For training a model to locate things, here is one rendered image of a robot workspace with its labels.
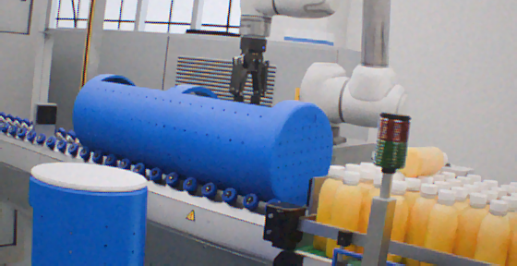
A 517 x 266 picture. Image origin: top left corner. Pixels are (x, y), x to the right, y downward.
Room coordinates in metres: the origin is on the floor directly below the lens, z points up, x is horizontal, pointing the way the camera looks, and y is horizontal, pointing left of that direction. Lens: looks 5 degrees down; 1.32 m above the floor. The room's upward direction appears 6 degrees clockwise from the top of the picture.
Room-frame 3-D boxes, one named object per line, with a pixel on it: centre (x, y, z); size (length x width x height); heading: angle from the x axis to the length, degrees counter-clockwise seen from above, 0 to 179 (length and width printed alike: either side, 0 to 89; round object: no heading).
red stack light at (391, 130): (1.28, -0.25, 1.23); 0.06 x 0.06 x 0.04
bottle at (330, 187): (1.63, -0.19, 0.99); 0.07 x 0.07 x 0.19
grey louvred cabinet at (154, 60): (4.21, 0.45, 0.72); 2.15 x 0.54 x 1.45; 58
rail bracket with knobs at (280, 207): (1.62, -0.09, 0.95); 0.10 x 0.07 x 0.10; 141
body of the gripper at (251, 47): (1.97, 0.04, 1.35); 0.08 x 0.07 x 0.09; 141
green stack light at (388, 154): (1.28, -0.25, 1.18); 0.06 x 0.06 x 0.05
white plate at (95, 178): (1.51, 0.38, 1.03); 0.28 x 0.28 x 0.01
